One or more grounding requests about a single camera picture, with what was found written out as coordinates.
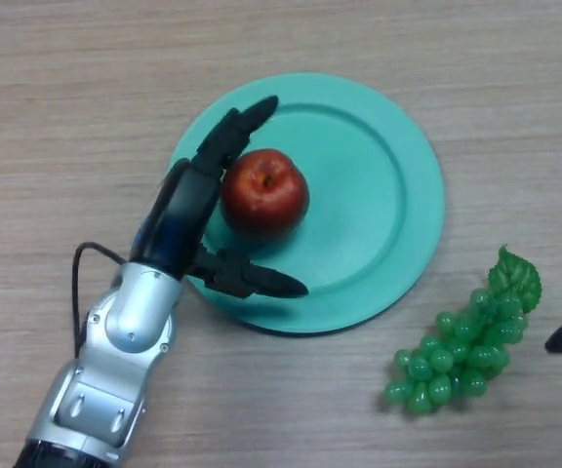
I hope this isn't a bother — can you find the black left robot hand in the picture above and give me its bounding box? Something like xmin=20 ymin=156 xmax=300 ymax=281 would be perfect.
xmin=128 ymin=95 xmax=310 ymax=299

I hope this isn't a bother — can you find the red apple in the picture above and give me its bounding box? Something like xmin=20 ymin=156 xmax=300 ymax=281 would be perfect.
xmin=220 ymin=148 xmax=310 ymax=240

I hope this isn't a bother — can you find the green round plate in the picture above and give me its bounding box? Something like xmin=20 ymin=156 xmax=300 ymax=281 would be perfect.
xmin=166 ymin=72 xmax=446 ymax=336

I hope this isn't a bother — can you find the green plastic grape bunch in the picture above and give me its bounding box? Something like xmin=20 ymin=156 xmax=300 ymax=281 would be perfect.
xmin=382 ymin=245 xmax=543 ymax=416

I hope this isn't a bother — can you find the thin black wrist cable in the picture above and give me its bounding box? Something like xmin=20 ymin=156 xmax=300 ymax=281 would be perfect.
xmin=71 ymin=241 xmax=132 ymax=358

